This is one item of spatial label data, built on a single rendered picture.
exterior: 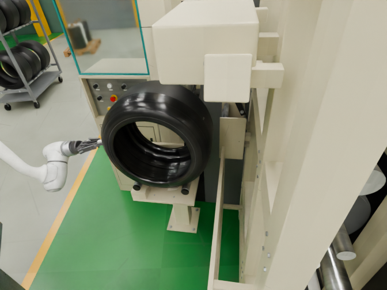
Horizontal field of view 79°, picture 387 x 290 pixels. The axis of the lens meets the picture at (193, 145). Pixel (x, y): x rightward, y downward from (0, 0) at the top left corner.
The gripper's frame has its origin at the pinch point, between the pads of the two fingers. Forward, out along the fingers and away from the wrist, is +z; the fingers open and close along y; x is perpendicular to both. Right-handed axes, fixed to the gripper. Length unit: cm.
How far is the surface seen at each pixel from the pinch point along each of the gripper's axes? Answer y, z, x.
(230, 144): 19, 63, 29
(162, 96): -3.6, 44.7, -19.4
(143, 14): 26, 39, -49
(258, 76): -38, 85, -32
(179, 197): -7, 31, 43
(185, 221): 27, 4, 112
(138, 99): -7.4, 35.6, -21.8
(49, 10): 794, -597, -121
